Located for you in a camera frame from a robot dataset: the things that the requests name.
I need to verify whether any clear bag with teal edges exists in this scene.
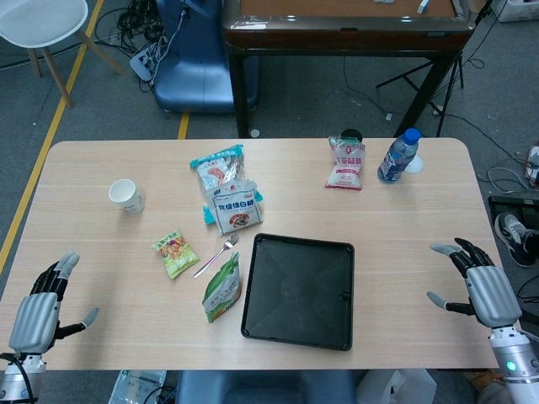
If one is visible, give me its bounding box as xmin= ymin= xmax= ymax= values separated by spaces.
xmin=189 ymin=145 xmax=264 ymax=226

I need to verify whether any white chair with wooden legs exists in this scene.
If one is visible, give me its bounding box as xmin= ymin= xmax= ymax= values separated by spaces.
xmin=0 ymin=0 xmax=127 ymax=109

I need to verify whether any white castor sugar bag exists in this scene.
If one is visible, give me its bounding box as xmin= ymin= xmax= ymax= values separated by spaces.
xmin=209 ymin=180 xmax=265 ymax=237

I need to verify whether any silver metal fork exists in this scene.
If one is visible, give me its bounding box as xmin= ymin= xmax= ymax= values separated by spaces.
xmin=192 ymin=233 xmax=241 ymax=279

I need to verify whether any green white corn starch bag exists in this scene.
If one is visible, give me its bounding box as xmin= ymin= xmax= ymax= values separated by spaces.
xmin=202 ymin=251 xmax=243 ymax=324

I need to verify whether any white sugar bag pink print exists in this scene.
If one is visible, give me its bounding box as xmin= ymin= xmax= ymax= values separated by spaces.
xmin=324 ymin=136 xmax=366 ymax=192

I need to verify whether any green snack packet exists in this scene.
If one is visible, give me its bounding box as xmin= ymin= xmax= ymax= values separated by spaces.
xmin=151 ymin=229 xmax=200 ymax=281

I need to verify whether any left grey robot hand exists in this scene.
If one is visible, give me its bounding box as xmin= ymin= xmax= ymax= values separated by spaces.
xmin=8 ymin=251 xmax=100 ymax=354

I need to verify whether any black square plastic tray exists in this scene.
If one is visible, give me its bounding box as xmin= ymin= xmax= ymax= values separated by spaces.
xmin=240 ymin=232 xmax=355 ymax=353

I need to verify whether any clear plastic bag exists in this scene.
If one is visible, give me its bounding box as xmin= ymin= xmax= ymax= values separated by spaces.
xmin=109 ymin=369 xmax=168 ymax=404

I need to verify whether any blue capped drink bottle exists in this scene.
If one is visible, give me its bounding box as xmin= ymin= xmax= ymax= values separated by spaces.
xmin=376 ymin=127 xmax=423 ymax=184

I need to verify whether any grey black sneaker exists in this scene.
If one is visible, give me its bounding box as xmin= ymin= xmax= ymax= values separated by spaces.
xmin=494 ymin=212 xmax=538 ymax=268

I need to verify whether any dark wooden mahjong table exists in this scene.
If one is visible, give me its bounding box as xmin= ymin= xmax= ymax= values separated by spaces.
xmin=221 ymin=0 xmax=483 ymax=139

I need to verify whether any black floor cable bundle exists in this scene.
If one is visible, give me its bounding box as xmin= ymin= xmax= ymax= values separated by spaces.
xmin=94 ymin=0 xmax=169 ymax=47

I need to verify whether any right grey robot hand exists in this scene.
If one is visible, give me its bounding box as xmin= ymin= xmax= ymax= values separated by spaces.
xmin=426 ymin=237 xmax=523 ymax=330

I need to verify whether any white paper cup stack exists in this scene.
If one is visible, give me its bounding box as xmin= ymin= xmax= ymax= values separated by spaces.
xmin=108 ymin=178 xmax=146 ymax=214

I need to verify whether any white power strip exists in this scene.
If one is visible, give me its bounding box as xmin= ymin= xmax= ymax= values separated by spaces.
xmin=129 ymin=41 xmax=169 ymax=83

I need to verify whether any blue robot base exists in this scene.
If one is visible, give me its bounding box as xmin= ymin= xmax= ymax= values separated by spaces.
xmin=152 ymin=0 xmax=259 ymax=114

